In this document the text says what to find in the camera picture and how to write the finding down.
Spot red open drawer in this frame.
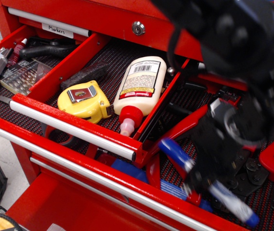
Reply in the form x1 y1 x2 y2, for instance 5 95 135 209
0 72 274 231
0 33 183 167

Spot red tool chest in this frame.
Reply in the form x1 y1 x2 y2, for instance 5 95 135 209
0 0 274 231

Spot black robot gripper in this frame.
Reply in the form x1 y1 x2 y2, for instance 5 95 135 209
185 98 266 193

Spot red handled pliers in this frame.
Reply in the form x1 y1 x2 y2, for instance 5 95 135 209
146 141 195 190

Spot black foam block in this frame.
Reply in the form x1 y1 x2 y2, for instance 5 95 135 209
60 62 109 90

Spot red upper open drawer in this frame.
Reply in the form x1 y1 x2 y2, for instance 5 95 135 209
0 33 183 167

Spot red threadlocker tube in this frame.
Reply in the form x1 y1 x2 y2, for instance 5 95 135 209
6 38 27 68

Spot black red scissors handle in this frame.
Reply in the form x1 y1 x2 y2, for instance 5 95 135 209
40 122 76 147

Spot silver cabinet lock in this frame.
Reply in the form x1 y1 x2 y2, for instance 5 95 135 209
132 21 145 36

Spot black handled tool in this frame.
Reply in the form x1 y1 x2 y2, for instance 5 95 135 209
19 37 79 60

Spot red handled crimping tool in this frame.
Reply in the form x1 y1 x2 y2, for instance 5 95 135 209
210 134 274 218

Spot red handled wire stripper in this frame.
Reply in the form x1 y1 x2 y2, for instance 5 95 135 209
140 86 243 207

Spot yellow tape measure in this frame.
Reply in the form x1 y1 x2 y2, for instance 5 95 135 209
57 80 114 124

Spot blue dry erase marker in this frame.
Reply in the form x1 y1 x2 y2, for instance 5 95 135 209
158 138 260 228

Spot black gold box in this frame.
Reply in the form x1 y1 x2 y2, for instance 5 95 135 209
138 105 176 142

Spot white markers label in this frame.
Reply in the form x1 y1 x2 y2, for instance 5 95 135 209
41 23 74 39

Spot white glue bottle red cap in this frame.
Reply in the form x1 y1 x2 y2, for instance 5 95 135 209
113 56 167 137

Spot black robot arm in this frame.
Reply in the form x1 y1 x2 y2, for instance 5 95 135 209
154 0 274 193

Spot red lower open drawer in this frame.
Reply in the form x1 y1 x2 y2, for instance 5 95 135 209
0 72 274 231

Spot drill bit set case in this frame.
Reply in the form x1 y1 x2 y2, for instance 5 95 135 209
0 59 52 95

